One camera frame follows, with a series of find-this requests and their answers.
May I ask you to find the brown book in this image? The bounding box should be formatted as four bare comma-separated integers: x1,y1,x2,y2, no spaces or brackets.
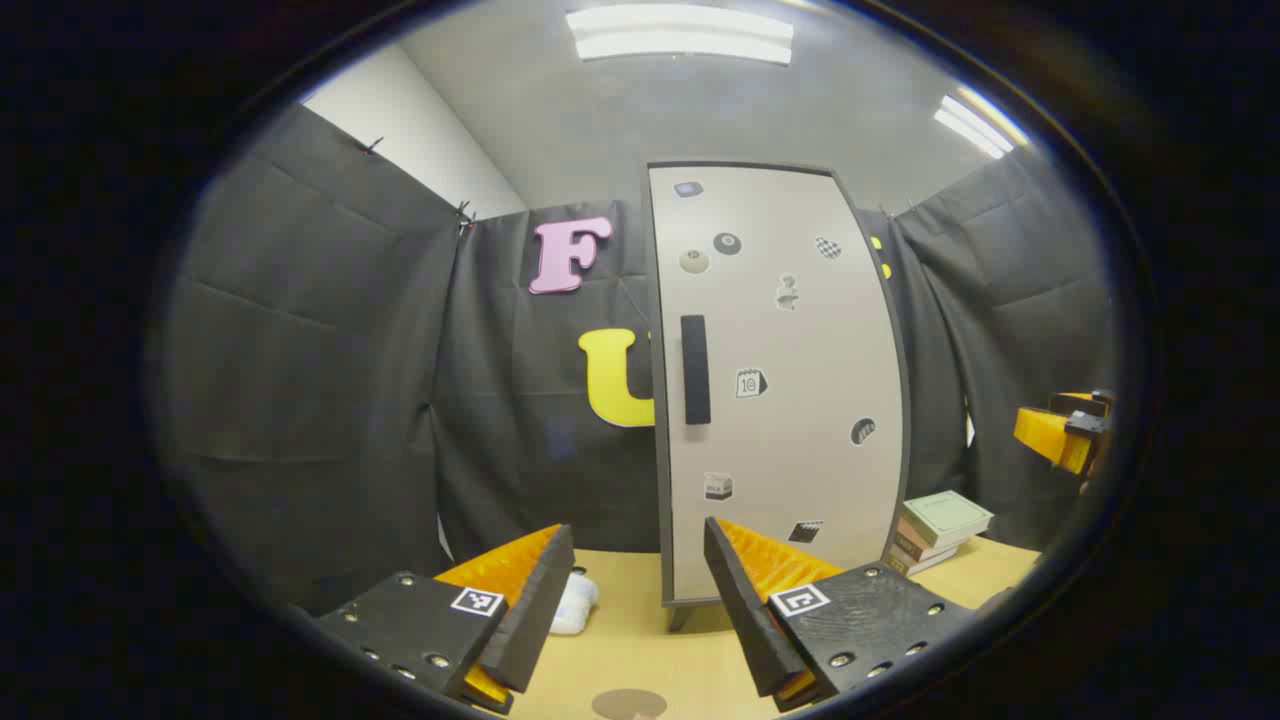
893,520,966,563

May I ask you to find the green cover book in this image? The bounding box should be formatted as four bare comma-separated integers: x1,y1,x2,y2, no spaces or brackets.
902,490,994,549

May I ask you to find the grey cabinet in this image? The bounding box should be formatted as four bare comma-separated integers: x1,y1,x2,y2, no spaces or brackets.
645,160,913,633

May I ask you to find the round brown coaster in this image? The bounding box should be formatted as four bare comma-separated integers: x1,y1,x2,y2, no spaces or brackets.
591,688,668,720

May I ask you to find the beige cabinet door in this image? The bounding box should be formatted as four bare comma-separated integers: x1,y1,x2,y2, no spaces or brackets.
648,165,906,603

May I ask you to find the wide ceiling light panel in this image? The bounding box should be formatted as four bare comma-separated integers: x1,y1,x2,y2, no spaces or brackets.
565,3,796,67

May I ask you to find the grey book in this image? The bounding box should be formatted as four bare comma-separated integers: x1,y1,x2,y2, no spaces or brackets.
885,545,961,578

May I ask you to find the black door handle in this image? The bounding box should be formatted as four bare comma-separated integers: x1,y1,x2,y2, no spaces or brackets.
680,314,712,426

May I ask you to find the white crumpled cloth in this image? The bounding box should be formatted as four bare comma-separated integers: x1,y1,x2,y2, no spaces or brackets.
548,570,599,636

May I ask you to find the black backdrop cloth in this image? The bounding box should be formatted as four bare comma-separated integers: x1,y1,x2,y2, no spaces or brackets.
160,100,1116,616

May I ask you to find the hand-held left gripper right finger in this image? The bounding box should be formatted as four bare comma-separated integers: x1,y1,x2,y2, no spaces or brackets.
703,516,976,713

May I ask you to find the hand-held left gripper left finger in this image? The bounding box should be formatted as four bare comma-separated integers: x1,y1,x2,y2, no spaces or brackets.
315,523,577,716

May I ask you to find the narrow ceiling light panel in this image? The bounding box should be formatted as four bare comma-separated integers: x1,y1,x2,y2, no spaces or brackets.
933,85,1031,161

